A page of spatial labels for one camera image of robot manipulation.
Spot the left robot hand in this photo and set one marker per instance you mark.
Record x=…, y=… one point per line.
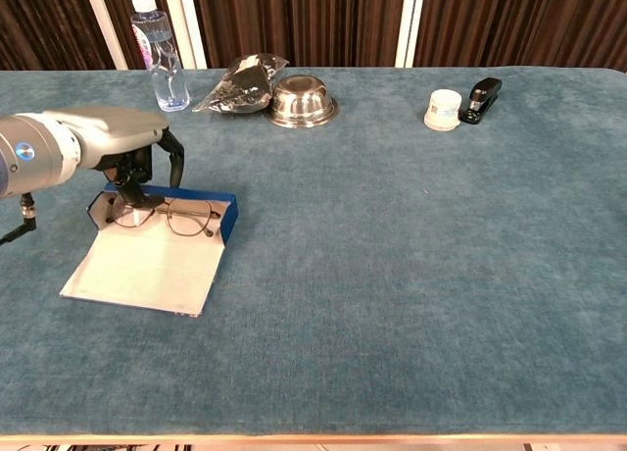
x=117, y=132

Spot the eyeglasses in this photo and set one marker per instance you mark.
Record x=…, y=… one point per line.
x=188, y=223

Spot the blue glasses case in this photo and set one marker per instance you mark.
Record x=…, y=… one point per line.
x=147, y=269

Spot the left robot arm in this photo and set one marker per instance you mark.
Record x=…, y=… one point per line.
x=29, y=157

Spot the clear plastic water bottle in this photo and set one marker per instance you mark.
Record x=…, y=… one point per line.
x=166, y=73

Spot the plastic bag with black cloth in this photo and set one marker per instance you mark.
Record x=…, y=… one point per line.
x=240, y=90

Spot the stainless steel bowl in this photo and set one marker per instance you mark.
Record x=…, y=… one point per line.
x=301, y=103

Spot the dark brown curtain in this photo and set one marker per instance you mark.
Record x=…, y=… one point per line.
x=303, y=19

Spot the blue table cloth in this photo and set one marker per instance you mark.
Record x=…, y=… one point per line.
x=367, y=274

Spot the small white jar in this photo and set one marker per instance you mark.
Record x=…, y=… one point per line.
x=443, y=110

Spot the black remote device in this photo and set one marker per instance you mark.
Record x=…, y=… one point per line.
x=482, y=95

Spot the white frame post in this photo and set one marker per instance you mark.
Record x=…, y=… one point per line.
x=186, y=24
x=105, y=24
x=410, y=24

